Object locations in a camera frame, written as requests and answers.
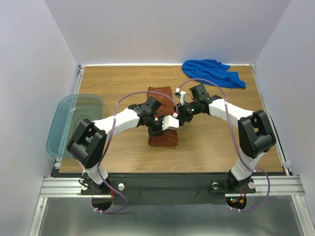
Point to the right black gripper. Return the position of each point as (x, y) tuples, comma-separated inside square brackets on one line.
[(182, 116)]

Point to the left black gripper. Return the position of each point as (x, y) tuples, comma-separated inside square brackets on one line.
[(158, 132)]

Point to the blue towel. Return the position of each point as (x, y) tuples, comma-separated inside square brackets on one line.
[(213, 71)]

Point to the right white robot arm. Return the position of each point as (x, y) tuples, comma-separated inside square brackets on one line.
[(251, 132)]

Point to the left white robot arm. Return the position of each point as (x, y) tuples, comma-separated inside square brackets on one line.
[(91, 139)]

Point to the teal plastic bin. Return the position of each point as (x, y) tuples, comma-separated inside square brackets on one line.
[(69, 113)]

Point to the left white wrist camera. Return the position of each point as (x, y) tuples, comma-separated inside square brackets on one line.
[(170, 122)]

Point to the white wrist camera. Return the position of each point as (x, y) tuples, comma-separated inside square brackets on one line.
[(170, 122), (181, 95)]

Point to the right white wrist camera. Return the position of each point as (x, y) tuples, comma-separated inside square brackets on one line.
[(181, 95)]

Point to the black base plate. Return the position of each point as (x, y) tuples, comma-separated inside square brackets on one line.
[(169, 189)]

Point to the aluminium frame rail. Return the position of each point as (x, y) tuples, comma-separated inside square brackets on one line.
[(279, 186)]

